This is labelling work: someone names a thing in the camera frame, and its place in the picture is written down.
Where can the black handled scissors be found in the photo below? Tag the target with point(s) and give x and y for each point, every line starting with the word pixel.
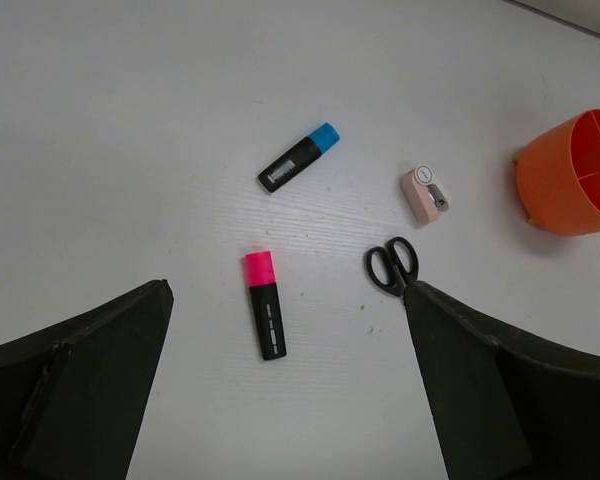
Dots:
pixel 399 275

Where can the pink capped black highlighter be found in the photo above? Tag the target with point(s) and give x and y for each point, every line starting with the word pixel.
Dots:
pixel 265 302

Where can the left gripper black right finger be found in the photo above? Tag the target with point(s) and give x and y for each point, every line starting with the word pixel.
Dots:
pixel 506 404

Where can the blue capped black highlighter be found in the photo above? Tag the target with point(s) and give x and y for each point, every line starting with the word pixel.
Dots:
pixel 298 158

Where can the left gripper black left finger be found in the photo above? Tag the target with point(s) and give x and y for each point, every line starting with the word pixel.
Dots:
pixel 73 395

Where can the orange round desk organizer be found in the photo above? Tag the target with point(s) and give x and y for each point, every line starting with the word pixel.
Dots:
pixel 558 177

